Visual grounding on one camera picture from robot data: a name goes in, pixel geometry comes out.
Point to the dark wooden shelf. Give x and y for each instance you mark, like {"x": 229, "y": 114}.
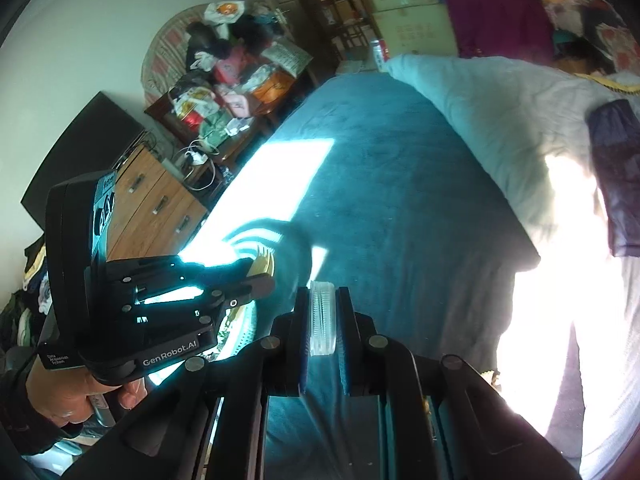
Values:
{"x": 340, "y": 10}

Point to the yellow patterned cloth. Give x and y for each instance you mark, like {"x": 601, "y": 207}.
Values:
{"x": 605, "y": 83}

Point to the person's left forearm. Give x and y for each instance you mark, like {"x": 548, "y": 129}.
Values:
{"x": 20, "y": 420}

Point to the person's left hand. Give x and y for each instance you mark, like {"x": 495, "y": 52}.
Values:
{"x": 65, "y": 395}

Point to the navy blue jacket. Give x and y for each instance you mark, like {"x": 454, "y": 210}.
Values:
{"x": 620, "y": 170}

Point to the red and white carton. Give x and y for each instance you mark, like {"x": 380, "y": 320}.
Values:
{"x": 380, "y": 52}

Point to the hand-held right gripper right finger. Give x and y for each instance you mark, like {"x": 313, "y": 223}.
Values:
{"x": 343, "y": 350}

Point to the wicker chair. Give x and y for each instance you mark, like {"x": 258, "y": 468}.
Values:
{"x": 160, "y": 55}

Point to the black television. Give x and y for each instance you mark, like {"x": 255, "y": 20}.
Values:
{"x": 85, "y": 145}

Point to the floral pillow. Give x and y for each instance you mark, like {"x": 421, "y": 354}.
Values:
{"x": 617, "y": 40}

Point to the clear ribbed bottle cap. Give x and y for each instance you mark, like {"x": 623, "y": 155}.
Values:
{"x": 323, "y": 320}

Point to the yellow wooden fork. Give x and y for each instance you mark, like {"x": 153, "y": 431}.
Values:
{"x": 262, "y": 266}

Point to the wooden dresser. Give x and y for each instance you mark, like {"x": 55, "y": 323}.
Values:
{"x": 150, "y": 195}

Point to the dark wooden side table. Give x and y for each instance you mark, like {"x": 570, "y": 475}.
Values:
{"x": 237, "y": 152}

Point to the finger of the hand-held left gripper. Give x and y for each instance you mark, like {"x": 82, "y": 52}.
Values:
{"x": 225, "y": 301}
{"x": 220, "y": 275}

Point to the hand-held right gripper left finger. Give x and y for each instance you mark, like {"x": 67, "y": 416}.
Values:
{"x": 303, "y": 350}

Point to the dark clothes heap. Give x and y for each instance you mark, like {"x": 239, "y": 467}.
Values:
{"x": 32, "y": 285}

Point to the purple cloth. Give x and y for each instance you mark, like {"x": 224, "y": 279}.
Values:
{"x": 495, "y": 15}

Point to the pale grey quilt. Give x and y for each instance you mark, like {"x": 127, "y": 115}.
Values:
{"x": 500, "y": 110}

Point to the pale cardboard box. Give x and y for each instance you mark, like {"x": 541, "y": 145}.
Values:
{"x": 415, "y": 30}

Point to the heap of bags and clothes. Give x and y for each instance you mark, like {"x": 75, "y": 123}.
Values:
{"x": 235, "y": 65}

